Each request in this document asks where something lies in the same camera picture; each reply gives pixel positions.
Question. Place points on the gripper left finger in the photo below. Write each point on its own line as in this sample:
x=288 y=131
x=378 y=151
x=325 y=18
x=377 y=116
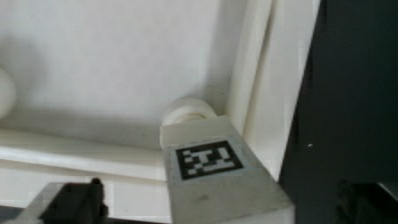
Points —
x=67 y=204

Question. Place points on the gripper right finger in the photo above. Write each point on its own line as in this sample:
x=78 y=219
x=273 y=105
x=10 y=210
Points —
x=366 y=203

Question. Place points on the white table leg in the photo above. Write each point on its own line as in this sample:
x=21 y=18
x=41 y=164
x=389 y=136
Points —
x=222 y=189

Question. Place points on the white square tabletop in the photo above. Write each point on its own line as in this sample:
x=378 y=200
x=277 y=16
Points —
x=101 y=59

